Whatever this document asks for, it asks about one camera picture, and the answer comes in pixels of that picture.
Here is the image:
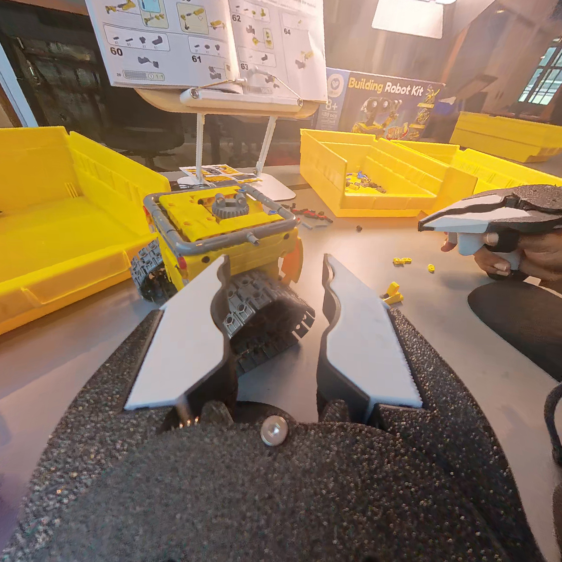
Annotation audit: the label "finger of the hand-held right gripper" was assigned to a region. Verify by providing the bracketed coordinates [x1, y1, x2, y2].
[419, 210, 562, 234]
[420, 191, 528, 228]

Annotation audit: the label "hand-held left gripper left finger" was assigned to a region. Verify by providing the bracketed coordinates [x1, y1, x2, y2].
[125, 256, 239, 414]

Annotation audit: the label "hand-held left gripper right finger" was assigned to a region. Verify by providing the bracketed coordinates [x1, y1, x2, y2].
[318, 254, 424, 415]

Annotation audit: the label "yellow plastic bin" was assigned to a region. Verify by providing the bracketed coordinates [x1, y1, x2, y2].
[301, 129, 479, 218]
[0, 126, 173, 336]
[391, 139, 562, 198]

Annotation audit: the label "yellow grey bricks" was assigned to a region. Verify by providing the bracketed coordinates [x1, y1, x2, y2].
[345, 172, 387, 194]

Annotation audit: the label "yellow tracked brick vehicle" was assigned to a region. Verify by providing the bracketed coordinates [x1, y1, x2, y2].
[130, 183, 317, 374]

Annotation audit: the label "instruction booklet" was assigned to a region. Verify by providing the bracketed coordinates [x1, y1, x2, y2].
[85, 0, 327, 102]

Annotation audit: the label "grey desk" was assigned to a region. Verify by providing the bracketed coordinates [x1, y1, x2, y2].
[0, 163, 562, 562]

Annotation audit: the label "person's right hand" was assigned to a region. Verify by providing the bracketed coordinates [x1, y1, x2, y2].
[441, 230, 562, 283]

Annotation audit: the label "stack of yellow bins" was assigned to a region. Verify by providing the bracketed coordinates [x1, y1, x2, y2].
[450, 111, 562, 163]

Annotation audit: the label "pile of small brick parts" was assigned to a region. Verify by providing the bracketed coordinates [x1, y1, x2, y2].
[286, 204, 336, 231]

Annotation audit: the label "dark printed box stack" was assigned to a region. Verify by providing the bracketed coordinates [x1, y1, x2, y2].
[323, 68, 446, 141]

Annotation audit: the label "sticker sheet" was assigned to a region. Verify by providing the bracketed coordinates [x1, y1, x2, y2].
[180, 165, 260, 185]

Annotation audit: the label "white round stand base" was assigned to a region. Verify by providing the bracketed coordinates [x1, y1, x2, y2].
[180, 167, 297, 203]

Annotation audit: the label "bright white light panel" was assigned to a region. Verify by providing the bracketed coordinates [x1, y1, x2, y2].
[372, 0, 445, 40]

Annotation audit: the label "wooden booklet stand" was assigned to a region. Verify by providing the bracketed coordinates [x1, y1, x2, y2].
[136, 86, 321, 176]

